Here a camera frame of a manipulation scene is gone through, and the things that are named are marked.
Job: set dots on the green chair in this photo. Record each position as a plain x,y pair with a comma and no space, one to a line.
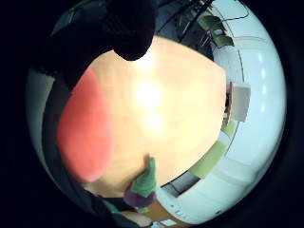
209,22
223,40

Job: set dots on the white box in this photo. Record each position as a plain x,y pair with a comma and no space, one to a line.
241,101

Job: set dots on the green and purple soft toy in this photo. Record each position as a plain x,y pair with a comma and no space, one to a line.
145,185

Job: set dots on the green wall panel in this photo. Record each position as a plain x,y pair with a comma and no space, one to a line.
229,128
209,160

